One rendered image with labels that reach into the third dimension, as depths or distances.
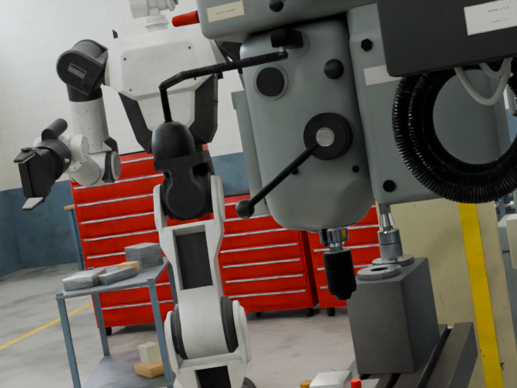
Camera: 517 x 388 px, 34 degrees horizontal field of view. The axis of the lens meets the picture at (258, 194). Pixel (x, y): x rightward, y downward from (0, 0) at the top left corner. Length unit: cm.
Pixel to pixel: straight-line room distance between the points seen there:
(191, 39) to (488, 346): 166
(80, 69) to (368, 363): 105
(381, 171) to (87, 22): 1096
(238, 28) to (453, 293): 203
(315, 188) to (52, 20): 1120
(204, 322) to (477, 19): 131
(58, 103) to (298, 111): 1113
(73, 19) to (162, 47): 1010
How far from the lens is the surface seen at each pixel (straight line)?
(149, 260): 464
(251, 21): 128
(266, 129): 130
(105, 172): 226
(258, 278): 647
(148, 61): 213
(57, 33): 1235
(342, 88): 126
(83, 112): 226
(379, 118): 122
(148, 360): 453
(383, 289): 167
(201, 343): 210
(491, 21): 95
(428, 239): 313
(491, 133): 121
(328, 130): 123
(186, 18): 155
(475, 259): 312
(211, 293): 209
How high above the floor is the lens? 149
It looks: 5 degrees down
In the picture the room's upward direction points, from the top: 10 degrees counter-clockwise
